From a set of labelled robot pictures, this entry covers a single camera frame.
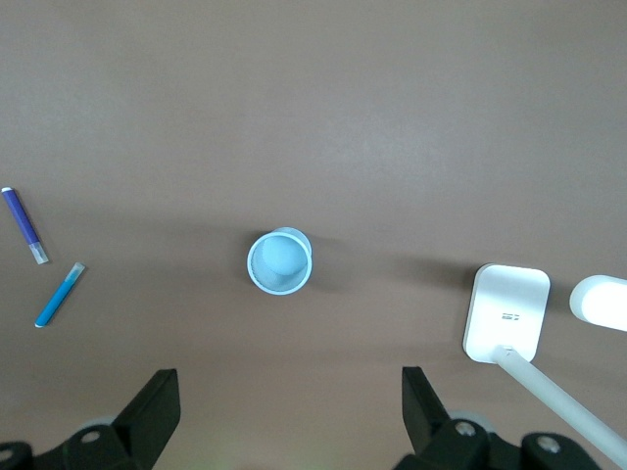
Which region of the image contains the blue mesh cup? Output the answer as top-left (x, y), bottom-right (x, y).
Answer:
top-left (246, 225), bottom-right (314, 297)

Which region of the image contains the purple marker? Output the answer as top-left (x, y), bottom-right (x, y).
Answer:
top-left (0, 186), bottom-right (50, 266)

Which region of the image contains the blue marker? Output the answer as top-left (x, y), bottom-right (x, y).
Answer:
top-left (34, 261), bottom-right (86, 329)

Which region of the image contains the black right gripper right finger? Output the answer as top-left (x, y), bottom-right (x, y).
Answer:
top-left (391, 365), bottom-right (602, 470)

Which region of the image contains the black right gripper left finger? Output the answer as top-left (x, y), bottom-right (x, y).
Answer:
top-left (0, 368), bottom-right (181, 470)

